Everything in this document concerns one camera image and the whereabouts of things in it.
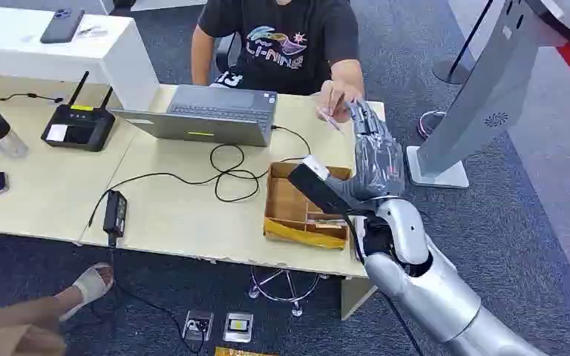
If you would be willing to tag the person's left hand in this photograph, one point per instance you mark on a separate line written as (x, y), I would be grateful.
(336, 96)

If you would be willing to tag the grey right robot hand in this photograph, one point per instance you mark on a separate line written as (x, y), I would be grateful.
(381, 162)

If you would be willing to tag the white printed card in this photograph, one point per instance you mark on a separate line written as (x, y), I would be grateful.
(330, 121)

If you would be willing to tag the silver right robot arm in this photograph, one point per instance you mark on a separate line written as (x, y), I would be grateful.
(432, 290)

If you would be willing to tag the chrome round stanchion base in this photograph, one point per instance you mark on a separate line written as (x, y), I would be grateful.
(427, 125)

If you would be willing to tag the person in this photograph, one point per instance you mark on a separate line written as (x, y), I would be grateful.
(280, 49)

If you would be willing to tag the card in wooden box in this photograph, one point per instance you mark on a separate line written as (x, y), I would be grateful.
(327, 224)

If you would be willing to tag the wooden compartment box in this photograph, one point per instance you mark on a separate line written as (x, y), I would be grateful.
(287, 206)

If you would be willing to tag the black office chair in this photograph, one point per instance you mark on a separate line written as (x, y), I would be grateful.
(226, 51)

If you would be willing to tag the grey kiosk stand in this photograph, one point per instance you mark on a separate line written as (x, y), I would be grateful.
(481, 98)

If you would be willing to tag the grey laptop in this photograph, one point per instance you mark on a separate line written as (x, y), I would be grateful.
(206, 120)

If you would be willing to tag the pale desk leg panel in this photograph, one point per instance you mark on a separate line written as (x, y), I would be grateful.
(354, 297)

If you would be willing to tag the chrome star chair base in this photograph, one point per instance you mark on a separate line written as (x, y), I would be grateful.
(295, 307)

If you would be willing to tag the silver floor plate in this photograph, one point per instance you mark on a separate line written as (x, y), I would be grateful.
(238, 327)

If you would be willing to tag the yellow floor marker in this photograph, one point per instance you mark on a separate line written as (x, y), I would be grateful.
(240, 352)

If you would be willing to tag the silver floor socket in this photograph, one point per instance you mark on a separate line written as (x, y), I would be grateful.
(198, 325)

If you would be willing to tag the black power adapter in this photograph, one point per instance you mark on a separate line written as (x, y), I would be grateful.
(115, 212)

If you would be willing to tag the black controller with antennas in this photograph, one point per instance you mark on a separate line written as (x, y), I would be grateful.
(78, 128)

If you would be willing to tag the dark grey smartphone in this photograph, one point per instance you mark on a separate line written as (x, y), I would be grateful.
(62, 25)

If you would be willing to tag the white cabinet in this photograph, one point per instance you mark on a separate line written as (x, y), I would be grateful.
(44, 56)

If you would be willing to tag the white sandal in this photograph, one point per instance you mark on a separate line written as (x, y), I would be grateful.
(90, 287)

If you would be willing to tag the person's leg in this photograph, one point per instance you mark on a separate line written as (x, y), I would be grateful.
(24, 312)

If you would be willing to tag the black stanchion post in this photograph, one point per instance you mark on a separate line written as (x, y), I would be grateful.
(449, 72)

